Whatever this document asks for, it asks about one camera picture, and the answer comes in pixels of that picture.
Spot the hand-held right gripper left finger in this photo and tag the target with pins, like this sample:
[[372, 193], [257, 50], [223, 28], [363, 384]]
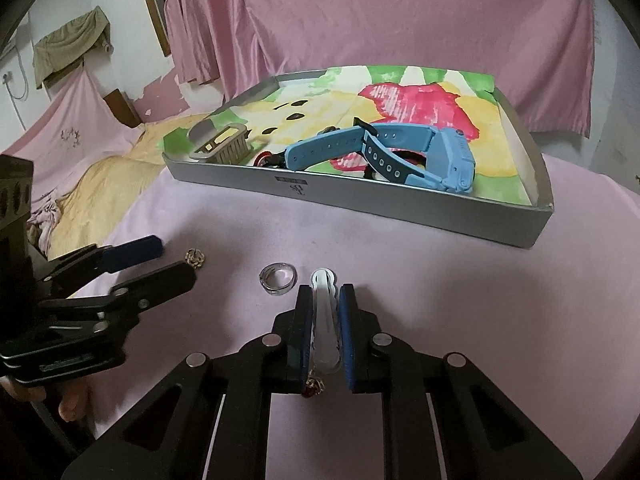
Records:
[[300, 340]]

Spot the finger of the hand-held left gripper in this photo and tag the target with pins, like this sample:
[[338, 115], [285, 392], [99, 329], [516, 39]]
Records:
[[160, 282], [130, 252]]

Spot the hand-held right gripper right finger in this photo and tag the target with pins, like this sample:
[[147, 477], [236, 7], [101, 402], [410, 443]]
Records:
[[349, 340]]

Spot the white hair clip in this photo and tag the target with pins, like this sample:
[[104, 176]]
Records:
[[325, 320]]

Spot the grey shallow box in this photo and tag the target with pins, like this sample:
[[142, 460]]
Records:
[[400, 210]]

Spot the grey hair claw clip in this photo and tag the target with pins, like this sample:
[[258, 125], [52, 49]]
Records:
[[230, 147]]

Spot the light blue wrist watch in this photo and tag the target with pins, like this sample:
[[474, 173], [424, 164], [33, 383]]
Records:
[[450, 160]]

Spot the person's left hand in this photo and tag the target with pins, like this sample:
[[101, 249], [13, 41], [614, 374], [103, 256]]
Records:
[[75, 402]]

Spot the yellow blanket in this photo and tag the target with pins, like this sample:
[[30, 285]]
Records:
[[110, 185]]

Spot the crumpled pink cloth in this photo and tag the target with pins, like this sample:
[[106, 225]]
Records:
[[45, 225]]

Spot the pink tablecloth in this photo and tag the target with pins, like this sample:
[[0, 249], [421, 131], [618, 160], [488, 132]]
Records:
[[450, 300]]

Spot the brown wooden headboard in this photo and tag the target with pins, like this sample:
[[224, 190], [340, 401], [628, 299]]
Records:
[[122, 107]]

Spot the pink embroidered sheet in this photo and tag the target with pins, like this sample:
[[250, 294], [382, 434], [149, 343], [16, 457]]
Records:
[[60, 120]]

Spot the brown hanging cloth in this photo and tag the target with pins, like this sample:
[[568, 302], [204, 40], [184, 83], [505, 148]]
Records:
[[65, 45]]

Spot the pink window curtain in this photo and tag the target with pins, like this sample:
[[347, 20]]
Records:
[[195, 35]]

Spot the colourful painted paper sheet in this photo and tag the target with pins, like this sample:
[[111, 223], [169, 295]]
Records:
[[310, 95]]

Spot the large pink curtain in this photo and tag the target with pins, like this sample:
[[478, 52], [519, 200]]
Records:
[[400, 15]]

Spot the wooden window frame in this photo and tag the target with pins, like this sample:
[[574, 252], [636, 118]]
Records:
[[155, 10]]

